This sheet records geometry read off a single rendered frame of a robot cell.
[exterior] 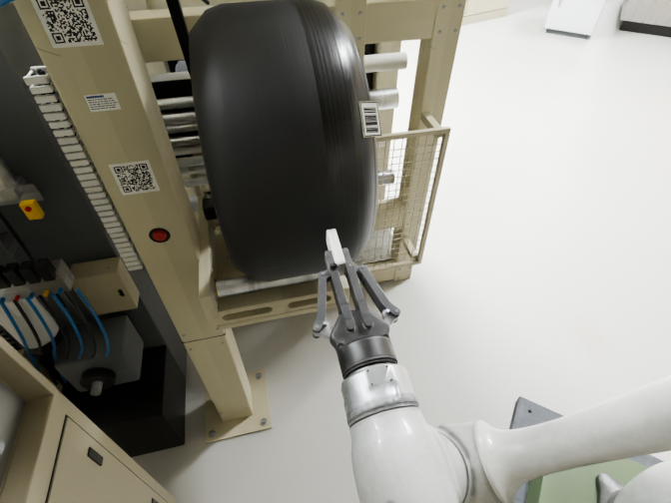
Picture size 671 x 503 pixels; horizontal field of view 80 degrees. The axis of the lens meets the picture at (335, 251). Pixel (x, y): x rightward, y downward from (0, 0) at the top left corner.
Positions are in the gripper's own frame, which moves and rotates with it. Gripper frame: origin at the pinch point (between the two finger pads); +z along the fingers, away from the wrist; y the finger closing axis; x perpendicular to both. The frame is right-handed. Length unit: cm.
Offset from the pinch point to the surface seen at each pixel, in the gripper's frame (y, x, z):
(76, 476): 57, 48, -13
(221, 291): 23.1, 36.8, 19.8
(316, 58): -2.5, -16.6, 27.9
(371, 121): -10.7, -9.2, 19.6
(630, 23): -487, 167, 398
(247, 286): 16.6, 36.6, 19.9
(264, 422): 22, 125, 10
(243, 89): 10.2, -14.5, 24.1
